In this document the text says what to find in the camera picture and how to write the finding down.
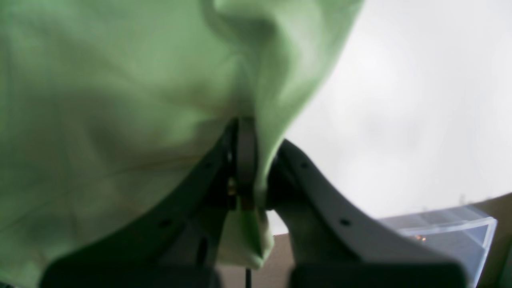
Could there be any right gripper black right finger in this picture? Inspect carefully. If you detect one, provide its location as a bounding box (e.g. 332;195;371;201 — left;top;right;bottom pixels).
267;140;468;288

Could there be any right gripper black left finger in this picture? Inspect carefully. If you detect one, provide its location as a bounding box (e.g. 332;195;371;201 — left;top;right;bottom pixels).
40;117;257;288

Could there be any green polo shirt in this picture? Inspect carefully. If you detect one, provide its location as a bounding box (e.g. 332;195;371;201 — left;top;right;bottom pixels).
0;0;363;288

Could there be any clear plastic storage bin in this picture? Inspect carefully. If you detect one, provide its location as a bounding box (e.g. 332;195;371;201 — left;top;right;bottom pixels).
379;205;498;288

